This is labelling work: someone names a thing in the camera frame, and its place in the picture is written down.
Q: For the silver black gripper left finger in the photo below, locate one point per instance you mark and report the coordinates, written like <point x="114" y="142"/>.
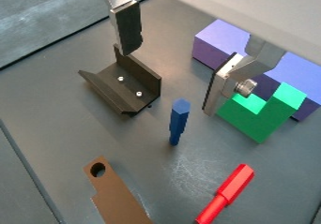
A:
<point x="125" y="16"/>

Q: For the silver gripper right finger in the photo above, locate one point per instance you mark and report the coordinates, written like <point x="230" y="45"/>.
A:
<point x="232" y="78"/>

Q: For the green U-shaped block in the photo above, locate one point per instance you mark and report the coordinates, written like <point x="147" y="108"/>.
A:
<point x="257" y="117"/>

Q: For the blue hexagonal peg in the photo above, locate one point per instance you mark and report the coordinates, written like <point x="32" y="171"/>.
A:
<point x="179" y="113"/>

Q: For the red peg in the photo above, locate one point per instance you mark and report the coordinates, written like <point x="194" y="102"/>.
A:
<point x="226" y="193"/>

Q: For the black angle bracket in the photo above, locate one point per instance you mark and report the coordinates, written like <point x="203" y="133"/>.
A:
<point x="127" y="84"/>

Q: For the brown flat bracket with hole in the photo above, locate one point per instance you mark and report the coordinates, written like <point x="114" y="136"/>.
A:
<point x="114" y="201"/>

